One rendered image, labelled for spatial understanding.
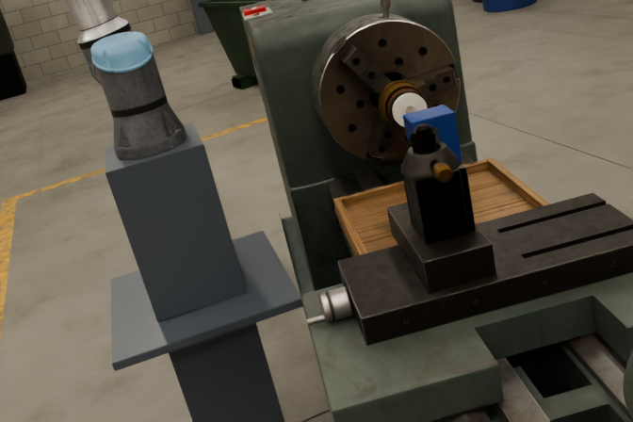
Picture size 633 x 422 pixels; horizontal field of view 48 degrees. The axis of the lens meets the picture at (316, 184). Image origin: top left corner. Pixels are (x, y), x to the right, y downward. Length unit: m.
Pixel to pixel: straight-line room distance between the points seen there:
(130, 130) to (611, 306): 0.94
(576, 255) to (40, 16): 10.73
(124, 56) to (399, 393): 0.85
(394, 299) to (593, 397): 0.28
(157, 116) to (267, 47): 0.34
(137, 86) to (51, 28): 10.03
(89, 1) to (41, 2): 9.86
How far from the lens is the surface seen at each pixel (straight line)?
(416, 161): 0.97
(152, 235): 1.49
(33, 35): 11.47
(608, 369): 1.02
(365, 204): 1.51
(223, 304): 1.55
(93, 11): 1.58
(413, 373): 0.93
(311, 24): 1.67
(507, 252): 1.07
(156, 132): 1.46
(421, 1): 1.72
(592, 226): 1.12
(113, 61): 1.44
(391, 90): 1.44
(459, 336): 0.98
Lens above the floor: 1.49
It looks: 21 degrees down
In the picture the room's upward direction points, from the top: 13 degrees counter-clockwise
